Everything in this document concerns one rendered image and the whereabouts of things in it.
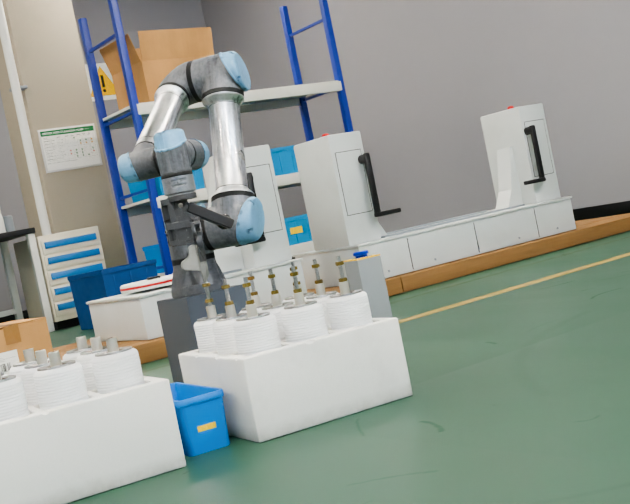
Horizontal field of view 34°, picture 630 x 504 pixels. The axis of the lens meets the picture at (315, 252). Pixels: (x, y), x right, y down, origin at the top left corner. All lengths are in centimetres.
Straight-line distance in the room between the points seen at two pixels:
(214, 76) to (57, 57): 605
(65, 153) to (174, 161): 625
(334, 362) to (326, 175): 276
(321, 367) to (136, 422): 42
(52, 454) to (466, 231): 354
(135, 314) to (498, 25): 498
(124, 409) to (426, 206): 745
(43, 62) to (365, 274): 644
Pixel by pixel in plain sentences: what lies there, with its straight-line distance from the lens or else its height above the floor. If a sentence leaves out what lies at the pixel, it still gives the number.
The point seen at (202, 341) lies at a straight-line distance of 243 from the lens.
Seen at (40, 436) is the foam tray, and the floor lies 14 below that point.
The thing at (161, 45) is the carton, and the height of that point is 185.
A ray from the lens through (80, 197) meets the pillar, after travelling 865.
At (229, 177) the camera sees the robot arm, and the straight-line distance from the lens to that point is 272.
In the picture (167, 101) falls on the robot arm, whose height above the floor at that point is 81.
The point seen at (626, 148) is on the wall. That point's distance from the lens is 779.
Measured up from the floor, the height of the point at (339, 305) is 23.
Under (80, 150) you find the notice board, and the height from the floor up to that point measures 135.
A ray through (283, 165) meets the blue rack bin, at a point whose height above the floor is 86.
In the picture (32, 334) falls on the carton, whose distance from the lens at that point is 330.
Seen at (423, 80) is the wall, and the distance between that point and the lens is 920.
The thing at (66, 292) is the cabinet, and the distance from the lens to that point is 768.
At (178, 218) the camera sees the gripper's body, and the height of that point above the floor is 50.
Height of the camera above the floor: 44
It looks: 2 degrees down
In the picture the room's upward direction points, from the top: 12 degrees counter-clockwise
